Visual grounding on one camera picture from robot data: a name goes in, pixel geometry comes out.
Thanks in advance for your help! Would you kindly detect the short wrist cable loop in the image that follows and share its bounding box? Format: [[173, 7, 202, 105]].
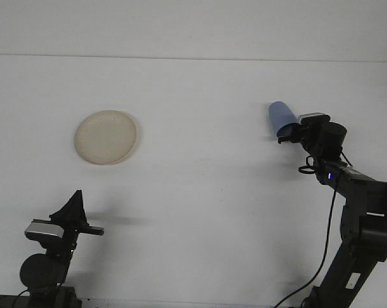
[[298, 156, 316, 175]]

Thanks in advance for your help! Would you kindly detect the dark robot cart surface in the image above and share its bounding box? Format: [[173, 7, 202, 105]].
[[0, 292, 30, 308]]

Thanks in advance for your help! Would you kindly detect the pale blue cup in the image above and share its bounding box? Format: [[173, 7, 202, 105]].
[[268, 101, 299, 137]]

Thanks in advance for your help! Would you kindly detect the long black arm cable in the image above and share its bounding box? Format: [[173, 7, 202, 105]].
[[12, 288, 30, 308], [271, 187, 338, 308]]

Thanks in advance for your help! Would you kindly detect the pale round plate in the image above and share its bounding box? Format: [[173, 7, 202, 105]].
[[73, 109, 139, 166]]

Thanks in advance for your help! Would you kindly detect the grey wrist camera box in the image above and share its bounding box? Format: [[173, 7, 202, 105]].
[[297, 112, 329, 125], [24, 221, 65, 240]]

